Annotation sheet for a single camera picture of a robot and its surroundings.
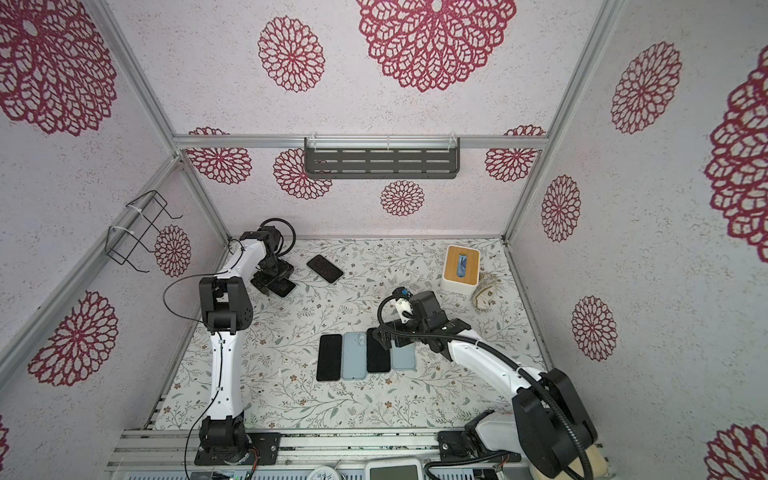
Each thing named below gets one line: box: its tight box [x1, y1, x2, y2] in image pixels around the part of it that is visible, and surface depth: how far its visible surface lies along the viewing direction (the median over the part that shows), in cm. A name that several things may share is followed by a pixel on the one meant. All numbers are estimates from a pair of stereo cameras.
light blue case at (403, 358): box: [390, 343, 417, 372], surface depth 91 cm
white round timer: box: [307, 466, 341, 480], surface depth 69 cm
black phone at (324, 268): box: [306, 254, 344, 283], surface depth 112 cm
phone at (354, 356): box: [342, 332, 367, 381], surface depth 92 cm
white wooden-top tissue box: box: [440, 244, 480, 294], surface depth 106 cm
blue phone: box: [366, 332, 391, 373], surface depth 91 cm
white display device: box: [365, 458, 424, 480], surface depth 69 cm
